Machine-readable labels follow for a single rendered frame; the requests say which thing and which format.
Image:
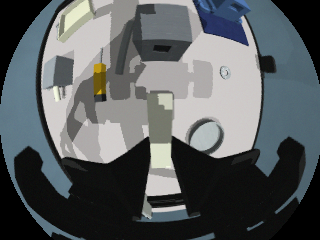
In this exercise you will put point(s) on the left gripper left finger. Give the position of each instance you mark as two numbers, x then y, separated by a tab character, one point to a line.
127	178

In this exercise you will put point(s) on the dark blue mat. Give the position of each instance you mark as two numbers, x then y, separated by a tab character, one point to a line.
215	25

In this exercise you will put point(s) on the beige shallow open tray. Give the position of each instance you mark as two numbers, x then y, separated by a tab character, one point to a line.
73	17

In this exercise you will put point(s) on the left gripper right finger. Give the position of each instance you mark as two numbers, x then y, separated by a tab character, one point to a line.
198	172

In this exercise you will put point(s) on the grey serrated lock washer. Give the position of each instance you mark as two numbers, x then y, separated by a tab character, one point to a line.
222	69

